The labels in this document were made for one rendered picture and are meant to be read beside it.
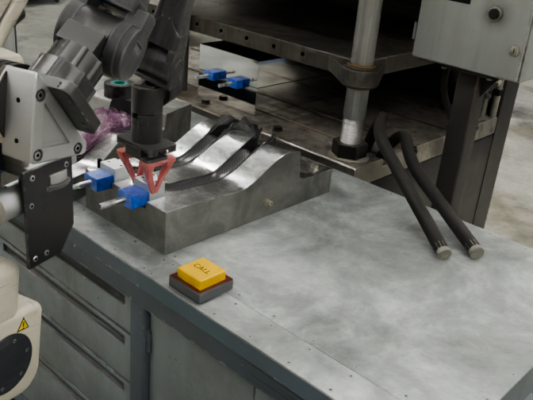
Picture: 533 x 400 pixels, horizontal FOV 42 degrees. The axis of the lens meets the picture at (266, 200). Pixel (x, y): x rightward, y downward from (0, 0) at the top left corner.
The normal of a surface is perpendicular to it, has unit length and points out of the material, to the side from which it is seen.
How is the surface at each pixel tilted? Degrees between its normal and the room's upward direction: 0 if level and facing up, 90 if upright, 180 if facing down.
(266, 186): 90
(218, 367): 90
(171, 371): 90
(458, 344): 0
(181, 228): 90
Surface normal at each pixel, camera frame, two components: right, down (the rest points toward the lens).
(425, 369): 0.09, -0.91
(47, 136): 0.88, 0.26
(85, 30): 0.11, -0.40
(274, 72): 0.72, 0.34
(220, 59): -0.69, 0.25
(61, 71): 0.32, -0.29
